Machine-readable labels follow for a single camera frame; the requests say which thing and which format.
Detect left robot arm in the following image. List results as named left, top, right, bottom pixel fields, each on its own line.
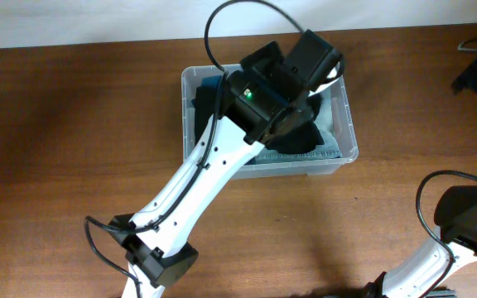
left=110, top=30, right=345, bottom=297

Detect light blue jeans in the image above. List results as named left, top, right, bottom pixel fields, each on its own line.
left=248, top=88, right=343, bottom=165

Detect black garment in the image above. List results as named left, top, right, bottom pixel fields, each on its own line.
left=191, top=86, right=216, bottom=142

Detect teal blue garment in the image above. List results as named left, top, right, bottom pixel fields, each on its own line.
left=200, top=75, right=223, bottom=89

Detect clear plastic storage bin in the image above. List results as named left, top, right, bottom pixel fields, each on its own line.
left=181, top=65, right=359, bottom=179

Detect dark navy garment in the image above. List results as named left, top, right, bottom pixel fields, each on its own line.
left=266, top=94, right=325, bottom=155

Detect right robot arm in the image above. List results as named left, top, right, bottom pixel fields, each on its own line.
left=361, top=170, right=477, bottom=298

